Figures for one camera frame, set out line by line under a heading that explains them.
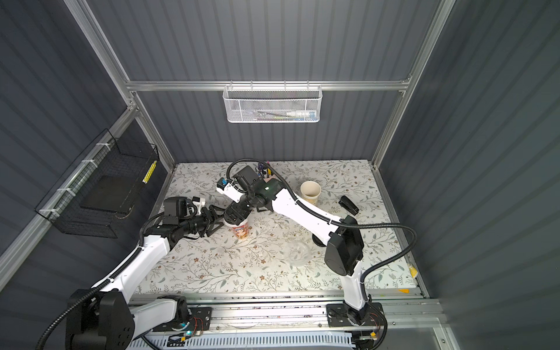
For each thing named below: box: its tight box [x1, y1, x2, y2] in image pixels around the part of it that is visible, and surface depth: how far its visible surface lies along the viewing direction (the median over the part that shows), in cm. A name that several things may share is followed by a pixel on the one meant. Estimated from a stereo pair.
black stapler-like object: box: [338, 195, 360, 216], surface depth 104 cm
